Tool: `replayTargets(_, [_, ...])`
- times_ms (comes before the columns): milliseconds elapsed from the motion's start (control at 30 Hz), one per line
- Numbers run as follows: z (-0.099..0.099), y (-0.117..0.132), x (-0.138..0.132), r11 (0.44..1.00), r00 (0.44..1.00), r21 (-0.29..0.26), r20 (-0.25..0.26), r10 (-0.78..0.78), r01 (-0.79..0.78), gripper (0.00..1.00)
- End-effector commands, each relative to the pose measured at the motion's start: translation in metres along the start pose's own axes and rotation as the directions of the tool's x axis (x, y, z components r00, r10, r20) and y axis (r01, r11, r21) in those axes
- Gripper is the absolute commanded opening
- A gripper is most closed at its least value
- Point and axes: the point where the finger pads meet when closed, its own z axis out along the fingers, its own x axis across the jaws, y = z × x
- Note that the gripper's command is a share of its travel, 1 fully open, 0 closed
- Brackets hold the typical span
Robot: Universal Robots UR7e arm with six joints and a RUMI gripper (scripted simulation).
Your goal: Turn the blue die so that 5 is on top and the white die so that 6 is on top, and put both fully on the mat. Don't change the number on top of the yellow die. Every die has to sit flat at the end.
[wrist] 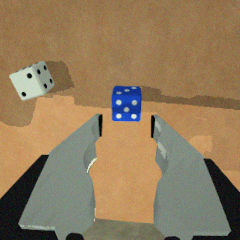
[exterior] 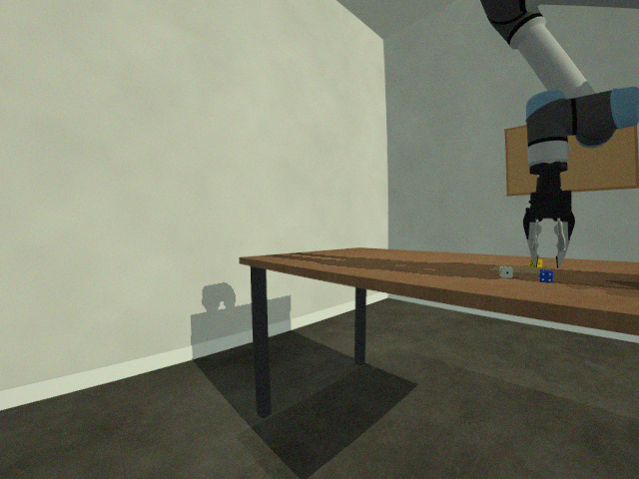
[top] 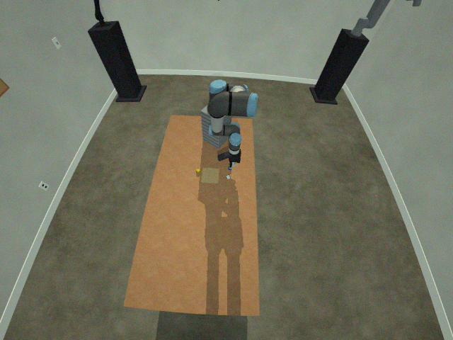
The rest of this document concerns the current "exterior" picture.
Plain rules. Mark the blue die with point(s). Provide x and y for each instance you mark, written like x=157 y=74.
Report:
x=546 y=275

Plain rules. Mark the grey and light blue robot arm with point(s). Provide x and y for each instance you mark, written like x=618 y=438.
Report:
x=552 y=115

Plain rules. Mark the white die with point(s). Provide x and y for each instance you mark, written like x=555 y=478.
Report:
x=506 y=271

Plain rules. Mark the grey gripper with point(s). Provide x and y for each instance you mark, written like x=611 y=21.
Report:
x=549 y=204

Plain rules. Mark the tan square mat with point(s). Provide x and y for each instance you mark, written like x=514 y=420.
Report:
x=521 y=269

